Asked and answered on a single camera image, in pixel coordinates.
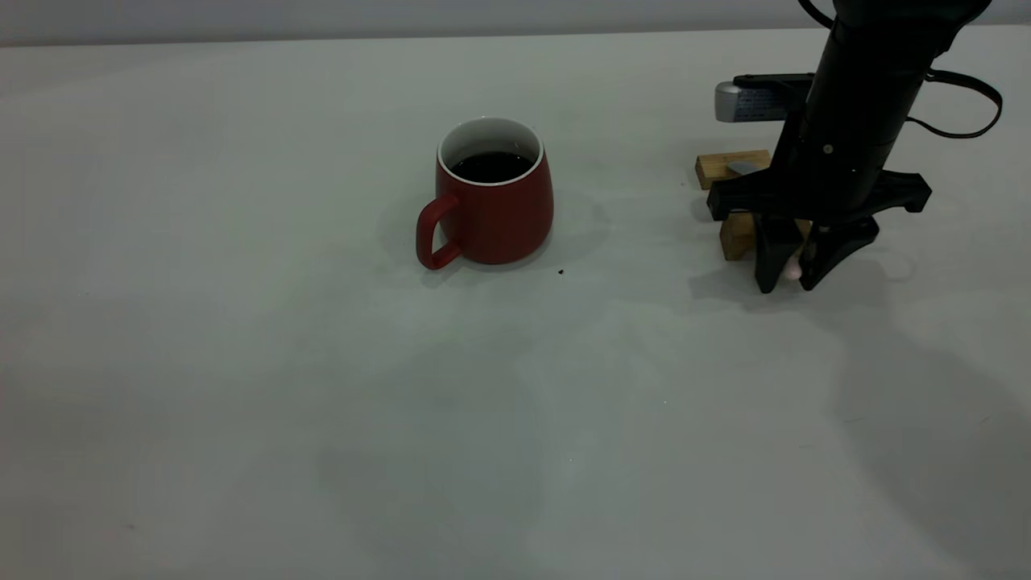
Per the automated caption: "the red ceramic mug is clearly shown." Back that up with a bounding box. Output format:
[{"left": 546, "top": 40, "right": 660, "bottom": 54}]
[{"left": 416, "top": 117, "right": 555, "bottom": 271}]

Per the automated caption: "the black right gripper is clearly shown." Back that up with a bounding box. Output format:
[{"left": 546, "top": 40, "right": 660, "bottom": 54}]
[{"left": 707, "top": 121, "right": 933, "bottom": 295}]

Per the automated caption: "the flat wooden block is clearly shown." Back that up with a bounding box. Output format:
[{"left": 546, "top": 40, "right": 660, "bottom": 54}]
[{"left": 695, "top": 150, "right": 772, "bottom": 191}]

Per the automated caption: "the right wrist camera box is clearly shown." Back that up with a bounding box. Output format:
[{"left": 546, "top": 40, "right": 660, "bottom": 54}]
[{"left": 715, "top": 74, "right": 816, "bottom": 123}]

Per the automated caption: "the grey spoon pink handle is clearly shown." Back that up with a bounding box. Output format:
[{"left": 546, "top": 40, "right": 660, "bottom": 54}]
[{"left": 727, "top": 161, "right": 804, "bottom": 281}]

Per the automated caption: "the dark coffee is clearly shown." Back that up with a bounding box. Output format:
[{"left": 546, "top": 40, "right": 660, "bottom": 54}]
[{"left": 451, "top": 151, "right": 534, "bottom": 184}]

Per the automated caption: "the notched wooden block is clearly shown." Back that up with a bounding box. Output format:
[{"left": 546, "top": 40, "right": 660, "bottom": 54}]
[{"left": 719, "top": 211, "right": 813, "bottom": 261}]

